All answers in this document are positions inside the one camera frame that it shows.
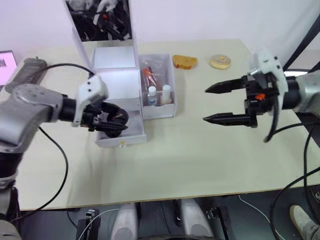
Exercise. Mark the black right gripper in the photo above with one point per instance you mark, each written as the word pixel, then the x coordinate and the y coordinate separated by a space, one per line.
pixel 257 105

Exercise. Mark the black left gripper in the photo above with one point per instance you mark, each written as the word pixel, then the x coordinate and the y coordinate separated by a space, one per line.
pixel 92 117

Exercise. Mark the black round compact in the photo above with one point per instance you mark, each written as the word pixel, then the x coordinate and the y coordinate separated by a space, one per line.
pixel 117 118

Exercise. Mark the white drawer with gold knob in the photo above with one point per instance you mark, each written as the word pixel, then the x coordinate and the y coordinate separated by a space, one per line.
pixel 135 136

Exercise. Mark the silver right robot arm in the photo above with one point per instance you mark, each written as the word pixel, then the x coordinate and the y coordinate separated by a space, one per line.
pixel 307 92

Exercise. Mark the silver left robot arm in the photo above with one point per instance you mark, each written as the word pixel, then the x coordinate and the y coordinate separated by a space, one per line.
pixel 25 112

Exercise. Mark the white mirror makeup organizer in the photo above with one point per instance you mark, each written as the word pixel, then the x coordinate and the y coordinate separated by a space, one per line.
pixel 120 82

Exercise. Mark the packaged pink brush set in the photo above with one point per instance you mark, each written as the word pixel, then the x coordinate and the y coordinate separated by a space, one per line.
pixel 150 75

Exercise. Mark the glazed doughnut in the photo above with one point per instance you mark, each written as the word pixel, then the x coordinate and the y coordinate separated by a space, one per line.
pixel 215 63

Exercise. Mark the clear bottle with blue label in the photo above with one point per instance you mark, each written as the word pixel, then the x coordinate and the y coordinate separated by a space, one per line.
pixel 151 96

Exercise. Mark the white capped bottle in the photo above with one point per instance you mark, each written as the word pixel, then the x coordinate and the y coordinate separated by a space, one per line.
pixel 166 93

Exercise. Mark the toast slice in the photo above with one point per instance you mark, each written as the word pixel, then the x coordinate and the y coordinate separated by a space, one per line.
pixel 185 62

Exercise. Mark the silver rounded robot shell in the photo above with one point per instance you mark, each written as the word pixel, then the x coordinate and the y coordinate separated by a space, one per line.
pixel 196 217
pixel 126 222

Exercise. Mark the black robot pelvis block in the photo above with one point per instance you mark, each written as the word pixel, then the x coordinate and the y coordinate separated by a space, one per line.
pixel 157 220

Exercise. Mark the laptop with lit screen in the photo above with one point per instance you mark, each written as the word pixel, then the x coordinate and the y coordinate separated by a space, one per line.
pixel 6 67

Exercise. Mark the white sneaker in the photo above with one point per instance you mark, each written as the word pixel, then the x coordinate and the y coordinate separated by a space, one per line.
pixel 302 220

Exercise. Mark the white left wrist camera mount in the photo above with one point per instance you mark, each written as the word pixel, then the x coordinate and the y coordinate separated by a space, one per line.
pixel 92 90

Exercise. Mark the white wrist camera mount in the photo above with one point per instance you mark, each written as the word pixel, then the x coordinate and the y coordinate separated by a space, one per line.
pixel 92 90
pixel 267 62

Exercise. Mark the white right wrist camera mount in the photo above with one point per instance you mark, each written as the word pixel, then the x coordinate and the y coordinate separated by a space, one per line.
pixel 267 62

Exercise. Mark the black metal frame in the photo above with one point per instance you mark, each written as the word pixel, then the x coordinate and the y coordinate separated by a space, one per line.
pixel 303 41

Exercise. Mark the black clamp bracket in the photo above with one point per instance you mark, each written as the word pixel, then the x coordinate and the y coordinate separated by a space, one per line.
pixel 88 225
pixel 221 222

